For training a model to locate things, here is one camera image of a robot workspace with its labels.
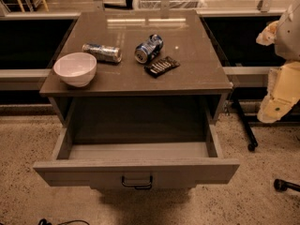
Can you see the silver blue energy drink can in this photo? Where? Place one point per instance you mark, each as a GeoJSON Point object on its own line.
{"type": "Point", "coordinates": [103, 52]}

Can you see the blue pepsi can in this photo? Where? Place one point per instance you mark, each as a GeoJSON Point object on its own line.
{"type": "Point", "coordinates": [149, 49]}

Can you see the white ceramic bowl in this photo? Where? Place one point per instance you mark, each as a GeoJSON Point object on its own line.
{"type": "Point", "coordinates": [76, 69]}

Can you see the grey cabinet with glossy top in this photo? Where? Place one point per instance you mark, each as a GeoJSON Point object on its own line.
{"type": "Point", "coordinates": [185, 40]}

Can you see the black chair leg with caster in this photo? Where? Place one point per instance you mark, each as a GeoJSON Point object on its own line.
{"type": "Point", "coordinates": [252, 140]}

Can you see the black drawer handle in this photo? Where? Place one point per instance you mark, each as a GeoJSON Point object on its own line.
{"type": "Point", "coordinates": [137, 184]}

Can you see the open grey top drawer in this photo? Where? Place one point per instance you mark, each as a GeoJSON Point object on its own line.
{"type": "Point", "coordinates": [172, 138]}

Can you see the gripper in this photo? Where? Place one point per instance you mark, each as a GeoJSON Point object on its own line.
{"type": "Point", "coordinates": [289, 37]}

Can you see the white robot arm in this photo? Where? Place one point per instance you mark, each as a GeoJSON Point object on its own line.
{"type": "Point", "coordinates": [284, 34]}

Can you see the black snack packet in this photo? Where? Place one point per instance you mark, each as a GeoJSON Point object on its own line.
{"type": "Point", "coordinates": [161, 66]}

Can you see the black caster leg at right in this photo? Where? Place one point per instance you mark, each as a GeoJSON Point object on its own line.
{"type": "Point", "coordinates": [281, 185]}

